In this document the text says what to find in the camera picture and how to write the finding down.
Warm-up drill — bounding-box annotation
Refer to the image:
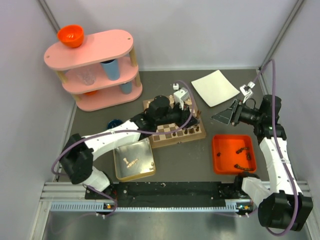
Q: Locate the orange plastic tray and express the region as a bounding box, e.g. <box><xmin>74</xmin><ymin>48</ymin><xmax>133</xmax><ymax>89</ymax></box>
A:
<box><xmin>211</xmin><ymin>134</ymin><xmax>257</xmax><ymax>175</ymax></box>

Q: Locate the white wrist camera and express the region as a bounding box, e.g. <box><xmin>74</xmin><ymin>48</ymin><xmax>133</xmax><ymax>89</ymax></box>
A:
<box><xmin>172</xmin><ymin>83</ymin><xmax>190</xmax><ymax>105</ymax></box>
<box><xmin>239</xmin><ymin>81</ymin><xmax>256</xmax><ymax>103</ymax></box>

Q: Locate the white cable duct strip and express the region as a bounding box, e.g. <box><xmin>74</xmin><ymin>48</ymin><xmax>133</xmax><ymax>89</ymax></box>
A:
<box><xmin>50</xmin><ymin>200</ymin><xmax>253</xmax><ymax>213</ymax></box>

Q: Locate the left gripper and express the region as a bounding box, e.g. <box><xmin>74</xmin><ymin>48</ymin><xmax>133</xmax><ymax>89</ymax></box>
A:
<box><xmin>155</xmin><ymin>100</ymin><xmax>200</xmax><ymax>130</ymax></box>

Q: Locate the white king chess piece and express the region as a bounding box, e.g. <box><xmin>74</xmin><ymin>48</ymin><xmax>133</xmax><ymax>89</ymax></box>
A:
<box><xmin>169</xmin><ymin>95</ymin><xmax>175</xmax><ymax>104</ymax></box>

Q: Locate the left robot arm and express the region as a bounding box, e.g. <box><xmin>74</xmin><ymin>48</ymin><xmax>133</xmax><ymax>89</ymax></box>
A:
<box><xmin>58</xmin><ymin>95</ymin><xmax>199</xmax><ymax>199</ymax></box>

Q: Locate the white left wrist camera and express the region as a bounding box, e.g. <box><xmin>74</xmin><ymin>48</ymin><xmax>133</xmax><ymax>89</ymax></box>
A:
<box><xmin>172</xmin><ymin>83</ymin><xmax>190</xmax><ymax>105</ymax></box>

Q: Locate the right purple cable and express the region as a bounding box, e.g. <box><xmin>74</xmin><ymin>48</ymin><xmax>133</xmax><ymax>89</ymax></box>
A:
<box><xmin>249</xmin><ymin>59</ymin><xmax>302</xmax><ymax>236</ymax></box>

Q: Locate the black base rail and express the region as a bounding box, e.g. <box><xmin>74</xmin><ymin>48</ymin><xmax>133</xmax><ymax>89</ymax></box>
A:
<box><xmin>84</xmin><ymin>181</ymin><xmax>253</xmax><ymax>208</ymax></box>

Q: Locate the orange bowl under shelf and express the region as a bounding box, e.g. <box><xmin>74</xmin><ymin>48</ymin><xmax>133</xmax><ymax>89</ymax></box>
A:
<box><xmin>83</xmin><ymin>90</ymin><xmax>98</xmax><ymax>96</ymax></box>

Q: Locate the clear drinking glass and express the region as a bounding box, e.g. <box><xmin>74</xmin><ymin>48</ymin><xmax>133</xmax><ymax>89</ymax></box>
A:
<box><xmin>75</xmin><ymin>66</ymin><xmax>96</xmax><ymax>86</ymax></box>

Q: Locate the light piece lying in tin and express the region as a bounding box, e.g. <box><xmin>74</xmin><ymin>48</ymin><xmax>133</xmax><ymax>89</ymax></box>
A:
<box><xmin>126</xmin><ymin>158</ymin><xmax>139</xmax><ymax>169</ymax></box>

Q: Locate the square metal tin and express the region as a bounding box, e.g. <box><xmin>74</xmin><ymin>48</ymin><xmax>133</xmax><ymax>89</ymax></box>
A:
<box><xmin>113</xmin><ymin>138</ymin><xmax>156</xmax><ymax>182</ymax></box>

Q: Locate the wooden chess board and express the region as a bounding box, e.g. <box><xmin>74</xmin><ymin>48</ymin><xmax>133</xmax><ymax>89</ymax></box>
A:
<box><xmin>143</xmin><ymin>96</ymin><xmax>207</xmax><ymax>148</ymax></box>

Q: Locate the small blue cup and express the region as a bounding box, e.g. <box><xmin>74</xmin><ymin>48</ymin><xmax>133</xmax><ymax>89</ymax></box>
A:
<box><xmin>120</xmin><ymin>81</ymin><xmax>133</xmax><ymax>95</ymax></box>

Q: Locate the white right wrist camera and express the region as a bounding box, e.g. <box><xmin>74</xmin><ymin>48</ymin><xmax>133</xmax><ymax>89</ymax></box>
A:
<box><xmin>239</xmin><ymin>81</ymin><xmax>256</xmax><ymax>103</ymax></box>

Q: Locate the tall blue cup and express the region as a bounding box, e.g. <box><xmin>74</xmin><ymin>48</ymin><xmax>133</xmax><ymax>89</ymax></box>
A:
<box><xmin>100</xmin><ymin>59</ymin><xmax>120</xmax><ymax>81</ymax></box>

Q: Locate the orange bowl on shelf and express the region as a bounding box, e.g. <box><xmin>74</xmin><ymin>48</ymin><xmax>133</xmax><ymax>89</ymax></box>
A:
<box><xmin>57</xmin><ymin>24</ymin><xmax>85</xmax><ymax>48</ymax></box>

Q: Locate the pink three-tier shelf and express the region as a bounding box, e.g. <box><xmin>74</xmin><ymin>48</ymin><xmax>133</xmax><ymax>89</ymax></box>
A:
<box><xmin>44</xmin><ymin>29</ymin><xmax>143</xmax><ymax>112</ymax></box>

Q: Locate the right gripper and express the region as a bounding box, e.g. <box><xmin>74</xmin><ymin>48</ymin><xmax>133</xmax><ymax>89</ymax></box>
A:
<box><xmin>210</xmin><ymin>99</ymin><xmax>263</xmax><ymax>126</ymax></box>

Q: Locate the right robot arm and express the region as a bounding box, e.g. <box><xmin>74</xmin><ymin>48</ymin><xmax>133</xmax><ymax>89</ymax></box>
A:
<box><xmin>211</xmin><ymin>94</ymin><xmax>313</xmax><ymax>235</ymax></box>

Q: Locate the white square plate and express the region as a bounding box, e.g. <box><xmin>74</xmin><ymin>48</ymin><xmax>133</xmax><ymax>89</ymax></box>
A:
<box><xmin>191</xmin><ymin>70</ymin><xmax>240</xmax><ymax>108</ymax></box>

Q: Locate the dark piece in tin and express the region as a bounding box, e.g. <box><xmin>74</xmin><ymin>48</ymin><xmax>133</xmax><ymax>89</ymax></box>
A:
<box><xmin>149</xmin><ymin>162</ymin><xmax>156</xmax><ymax>171</ymax></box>

